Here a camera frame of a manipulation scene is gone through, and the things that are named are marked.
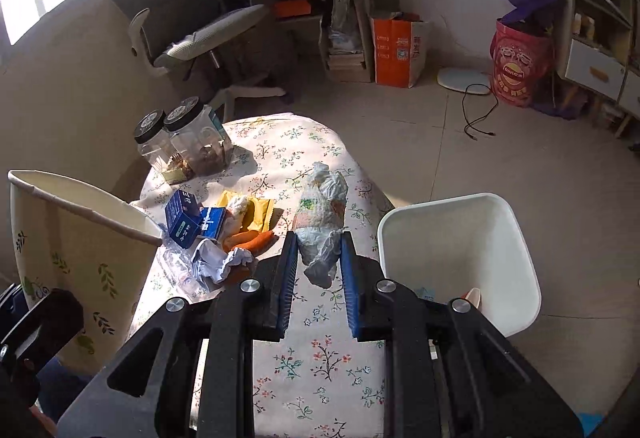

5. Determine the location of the white tissue wad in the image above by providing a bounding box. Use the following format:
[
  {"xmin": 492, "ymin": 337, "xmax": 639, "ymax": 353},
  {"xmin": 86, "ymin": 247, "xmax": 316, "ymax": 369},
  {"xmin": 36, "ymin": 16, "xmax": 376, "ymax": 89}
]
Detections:
[{"xmin": 227, "ymin": 196, "xmax": 250, "ymax": 233}]

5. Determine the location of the blue carton box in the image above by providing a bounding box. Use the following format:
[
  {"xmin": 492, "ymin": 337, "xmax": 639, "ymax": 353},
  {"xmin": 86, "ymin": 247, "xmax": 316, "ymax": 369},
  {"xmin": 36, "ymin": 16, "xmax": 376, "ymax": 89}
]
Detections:
[{"xmin": 165, "ymin": 190, "xmax": 204, "ymax": 249}]

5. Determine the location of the gold foil packet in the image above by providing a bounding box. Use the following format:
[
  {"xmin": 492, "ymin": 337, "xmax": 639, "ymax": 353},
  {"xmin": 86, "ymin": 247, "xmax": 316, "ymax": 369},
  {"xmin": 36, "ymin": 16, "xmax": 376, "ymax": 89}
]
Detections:
[{"xmin": 160, "ymin": 166, "xmax": 196, "ymax": 185}]

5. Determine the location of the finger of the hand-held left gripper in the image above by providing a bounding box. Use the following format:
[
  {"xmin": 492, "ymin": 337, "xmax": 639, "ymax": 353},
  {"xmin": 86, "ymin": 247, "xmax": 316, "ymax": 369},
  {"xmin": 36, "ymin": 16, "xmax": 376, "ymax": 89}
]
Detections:
[{"xmin": 0, "ymin": 288, "xmax": 84, "ymax": 415}]

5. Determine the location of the clear jar with black lid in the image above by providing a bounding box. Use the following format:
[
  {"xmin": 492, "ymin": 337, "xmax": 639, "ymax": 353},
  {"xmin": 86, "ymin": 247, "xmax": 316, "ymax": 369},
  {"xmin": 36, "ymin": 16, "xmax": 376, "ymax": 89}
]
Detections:
[
  {"xmin": 133, "ymin": 109, "xmax": 196, "ymax": 183},
  {"xmin": 163, "ymin": 96, "xmax": 234, "ymax": 176}
]

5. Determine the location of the hanging clear plastic bag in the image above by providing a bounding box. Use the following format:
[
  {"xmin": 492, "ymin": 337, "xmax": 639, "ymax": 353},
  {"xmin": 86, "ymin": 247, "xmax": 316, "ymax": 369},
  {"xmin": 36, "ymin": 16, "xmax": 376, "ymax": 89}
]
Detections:
[{"xmin": 330, "ymin": 0, "xmax": 359, "ymax": 36}]

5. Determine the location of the white plastic bin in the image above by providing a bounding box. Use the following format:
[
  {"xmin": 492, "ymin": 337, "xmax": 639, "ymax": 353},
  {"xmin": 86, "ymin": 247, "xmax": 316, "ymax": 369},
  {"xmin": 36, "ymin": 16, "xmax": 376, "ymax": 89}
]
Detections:
[{"xmin": 377, "ymin": 193, "xmax": 542, "ymax": 338}]

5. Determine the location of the clear plastic wrapper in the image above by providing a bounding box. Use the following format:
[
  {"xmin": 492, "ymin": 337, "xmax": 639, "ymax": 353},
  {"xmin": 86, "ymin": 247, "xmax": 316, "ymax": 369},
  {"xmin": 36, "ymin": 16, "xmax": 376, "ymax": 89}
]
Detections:
[{"xmin": 159, "ymin": 238, "xmax": 211, "ymax": 299}]

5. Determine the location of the bright blue object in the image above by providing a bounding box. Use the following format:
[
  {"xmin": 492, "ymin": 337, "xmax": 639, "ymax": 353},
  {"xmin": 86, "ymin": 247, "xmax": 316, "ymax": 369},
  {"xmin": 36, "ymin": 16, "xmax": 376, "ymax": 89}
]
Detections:
[{"xmin": 580, "ymin": 412, "xmax": 614, "ymax": 438}]

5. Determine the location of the black floor cable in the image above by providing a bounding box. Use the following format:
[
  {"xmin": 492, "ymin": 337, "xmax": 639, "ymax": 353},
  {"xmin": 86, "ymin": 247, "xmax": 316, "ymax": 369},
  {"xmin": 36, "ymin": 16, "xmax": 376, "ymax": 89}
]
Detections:
[{"xmin": 462, "ymin": 85, "xmax": 499, "ymax": 140}]

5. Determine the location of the white floor scale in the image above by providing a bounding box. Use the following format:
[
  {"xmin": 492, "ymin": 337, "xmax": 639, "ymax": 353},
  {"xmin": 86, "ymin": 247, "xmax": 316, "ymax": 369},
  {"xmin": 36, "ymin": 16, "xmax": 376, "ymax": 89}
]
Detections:
[{"xmin": 437, "ymin": 68, "xmax": 494, "ymax": 95}]

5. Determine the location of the yellow snack packet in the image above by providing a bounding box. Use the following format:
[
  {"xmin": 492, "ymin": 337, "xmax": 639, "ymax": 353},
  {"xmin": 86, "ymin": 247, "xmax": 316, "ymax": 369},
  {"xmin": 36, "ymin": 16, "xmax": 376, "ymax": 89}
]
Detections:
[{"xmin": 216, "ymin": 190, "xmax": 274, "ymax": 235}]

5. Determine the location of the red printed bucket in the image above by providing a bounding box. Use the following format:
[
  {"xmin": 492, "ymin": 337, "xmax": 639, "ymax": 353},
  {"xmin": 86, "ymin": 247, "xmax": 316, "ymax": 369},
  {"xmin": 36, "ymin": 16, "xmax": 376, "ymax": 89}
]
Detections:
[{"xmin": 489, "ymin": 16, "xmax": 556, "ymax": 108}]

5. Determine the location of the white office chair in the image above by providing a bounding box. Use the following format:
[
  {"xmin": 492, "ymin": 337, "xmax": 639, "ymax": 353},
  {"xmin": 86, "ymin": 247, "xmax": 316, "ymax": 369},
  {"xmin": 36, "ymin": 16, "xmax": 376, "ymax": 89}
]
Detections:
[{"xmin": 127, "ymin": 4, "xmax": 287, "ymax": 119}]

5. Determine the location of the white shelf cabinet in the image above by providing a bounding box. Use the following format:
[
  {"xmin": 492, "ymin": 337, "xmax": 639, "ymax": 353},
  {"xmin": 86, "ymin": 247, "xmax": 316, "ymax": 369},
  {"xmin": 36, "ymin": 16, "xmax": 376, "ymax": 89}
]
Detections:
[{"xmin": 555, "ymin": 0, "xmax": 640, "ymax": 139}]

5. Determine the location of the blue and white small box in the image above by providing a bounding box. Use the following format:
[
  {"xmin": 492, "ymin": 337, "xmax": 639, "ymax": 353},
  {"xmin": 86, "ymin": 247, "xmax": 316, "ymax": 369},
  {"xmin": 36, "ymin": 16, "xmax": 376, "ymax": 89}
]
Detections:
[{"xmin": 200, "ymin": 207, "xmax": 229, "ymax": 239}]

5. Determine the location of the leaf print paper cup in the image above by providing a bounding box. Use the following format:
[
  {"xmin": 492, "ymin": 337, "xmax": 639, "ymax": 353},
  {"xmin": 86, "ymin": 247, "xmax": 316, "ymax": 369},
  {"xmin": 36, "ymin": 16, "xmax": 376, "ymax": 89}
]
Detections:
[{"xmin": 9, "ymin": 170, "xmax": 164, "ymax": 375}]

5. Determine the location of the printed plastic bag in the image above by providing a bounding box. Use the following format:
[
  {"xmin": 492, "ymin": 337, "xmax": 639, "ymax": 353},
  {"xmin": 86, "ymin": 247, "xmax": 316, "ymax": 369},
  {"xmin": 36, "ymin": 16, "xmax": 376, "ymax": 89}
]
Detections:
[{"xmin": 291, "ymin": 163, "xmax": 349, "ymax": 289}]

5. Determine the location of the floral tablecloth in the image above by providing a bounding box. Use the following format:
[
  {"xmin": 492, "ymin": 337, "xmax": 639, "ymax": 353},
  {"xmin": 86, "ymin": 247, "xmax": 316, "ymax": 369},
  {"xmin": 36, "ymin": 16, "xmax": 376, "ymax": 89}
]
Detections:
[{"xmin": 127, "ymin": 117, "xmax": 396, "ymax": 438}]

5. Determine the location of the orange wrapper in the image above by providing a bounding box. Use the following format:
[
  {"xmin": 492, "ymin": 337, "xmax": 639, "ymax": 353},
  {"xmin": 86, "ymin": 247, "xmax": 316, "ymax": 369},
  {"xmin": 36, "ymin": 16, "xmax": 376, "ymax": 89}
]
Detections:
[{"xmin": 222, "ymin": 230, "xmax": 275, "ymax": 253}]

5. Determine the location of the orange cardboard box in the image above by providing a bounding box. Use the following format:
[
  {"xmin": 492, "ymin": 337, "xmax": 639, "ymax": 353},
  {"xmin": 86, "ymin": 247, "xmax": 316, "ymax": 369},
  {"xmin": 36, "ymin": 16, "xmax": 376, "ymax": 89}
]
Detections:
[{"xmin": 370, "ymin": 12, "xmax": 432, "ymax": 89}]

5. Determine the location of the white paper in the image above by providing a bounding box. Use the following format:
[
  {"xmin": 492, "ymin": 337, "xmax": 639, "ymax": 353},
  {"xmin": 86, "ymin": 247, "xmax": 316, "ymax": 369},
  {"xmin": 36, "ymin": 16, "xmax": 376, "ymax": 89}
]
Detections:
[{"xmin": 192, "ymin": 238, "xmax": 257, "ymax": 285}]

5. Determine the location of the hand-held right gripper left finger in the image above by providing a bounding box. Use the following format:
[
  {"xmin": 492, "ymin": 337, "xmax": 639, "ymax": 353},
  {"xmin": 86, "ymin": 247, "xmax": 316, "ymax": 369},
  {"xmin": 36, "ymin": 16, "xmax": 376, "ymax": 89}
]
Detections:
[{"xmin": 57, "ymin": 232, "xmax": 301, "ymax": 438}]

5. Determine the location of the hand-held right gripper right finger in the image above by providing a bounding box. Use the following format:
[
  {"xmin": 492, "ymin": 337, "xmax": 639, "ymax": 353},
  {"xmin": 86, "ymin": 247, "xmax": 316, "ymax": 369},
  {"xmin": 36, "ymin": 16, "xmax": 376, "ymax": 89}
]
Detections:
[{"xmin": 340, "ymin": 232, "xmax": 583, "ymax": 438}]

